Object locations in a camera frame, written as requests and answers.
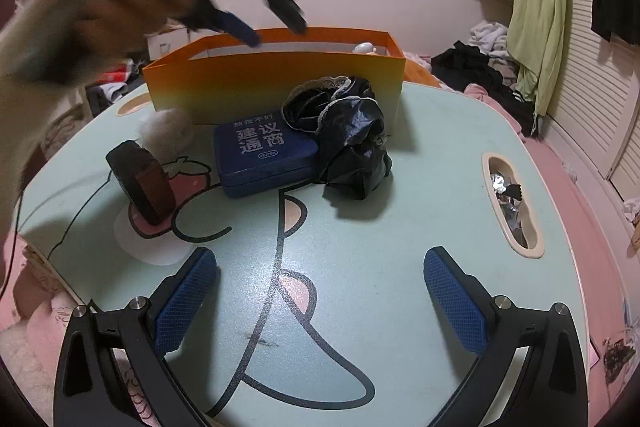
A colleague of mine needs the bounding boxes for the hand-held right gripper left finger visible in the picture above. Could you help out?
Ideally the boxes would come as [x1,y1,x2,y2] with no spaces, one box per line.
[52,247,221,427]

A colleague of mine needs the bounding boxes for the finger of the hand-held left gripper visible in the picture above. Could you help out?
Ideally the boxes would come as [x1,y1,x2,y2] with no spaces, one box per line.
[257,0,309,34]
[182,0,262,46]

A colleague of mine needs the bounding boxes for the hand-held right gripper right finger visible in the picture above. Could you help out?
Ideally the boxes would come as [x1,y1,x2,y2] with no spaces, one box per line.
[422,246,588,427]

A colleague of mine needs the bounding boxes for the orange cardboard box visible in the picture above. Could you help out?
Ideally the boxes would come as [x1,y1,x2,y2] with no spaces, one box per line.
[142,28,407,135]

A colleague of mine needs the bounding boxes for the brown clear card box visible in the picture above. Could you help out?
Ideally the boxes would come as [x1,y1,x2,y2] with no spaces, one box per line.
[106,141,177,228]

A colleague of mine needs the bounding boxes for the white fluffy ball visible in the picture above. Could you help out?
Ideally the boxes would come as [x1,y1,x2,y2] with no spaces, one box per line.
[137,108,196,158]

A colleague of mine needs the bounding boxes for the blue tin box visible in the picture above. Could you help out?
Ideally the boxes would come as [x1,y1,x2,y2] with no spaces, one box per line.
[212,114,323,199]

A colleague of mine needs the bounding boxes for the black lace cloth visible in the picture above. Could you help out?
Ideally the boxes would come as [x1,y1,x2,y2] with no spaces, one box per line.
[281,75,393,202]

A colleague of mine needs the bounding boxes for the cartoon printed desktop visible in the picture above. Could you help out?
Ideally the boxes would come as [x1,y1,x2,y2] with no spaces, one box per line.
[20,79,603,427]

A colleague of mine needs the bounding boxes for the person's left hand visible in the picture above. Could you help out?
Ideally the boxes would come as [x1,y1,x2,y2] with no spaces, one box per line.
[0,0,211,82]

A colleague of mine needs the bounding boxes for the white drawer cabinet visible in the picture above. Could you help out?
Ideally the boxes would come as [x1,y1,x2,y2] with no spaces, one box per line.
[146,21,203,64]

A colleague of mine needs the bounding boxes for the foil wrappers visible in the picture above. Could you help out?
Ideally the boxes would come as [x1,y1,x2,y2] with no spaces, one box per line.
[490,157,536,250]

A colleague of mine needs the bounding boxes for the small dark cloth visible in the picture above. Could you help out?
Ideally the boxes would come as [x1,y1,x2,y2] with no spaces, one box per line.
[602,337,637,383]

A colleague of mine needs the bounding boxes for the beige crumpled cloth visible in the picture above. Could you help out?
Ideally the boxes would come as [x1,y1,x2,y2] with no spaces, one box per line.
[621,201,640,260]

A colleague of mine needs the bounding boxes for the black clothes pile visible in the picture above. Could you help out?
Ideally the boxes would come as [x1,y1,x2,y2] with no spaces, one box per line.
[430,41,541,138]

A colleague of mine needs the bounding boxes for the white clothes pile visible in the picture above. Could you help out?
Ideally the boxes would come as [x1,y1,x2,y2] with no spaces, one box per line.
[467,21,521,80]

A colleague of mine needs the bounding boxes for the white louvered wardrobe door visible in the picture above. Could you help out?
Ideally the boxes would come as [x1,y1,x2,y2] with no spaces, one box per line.
[545,0,640,202]

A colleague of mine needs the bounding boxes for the green hanging garment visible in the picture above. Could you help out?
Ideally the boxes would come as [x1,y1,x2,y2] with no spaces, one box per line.
[507,0,571,118]

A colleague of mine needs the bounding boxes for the black cable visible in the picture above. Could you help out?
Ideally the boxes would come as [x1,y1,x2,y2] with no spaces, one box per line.
[0,187,26,300]

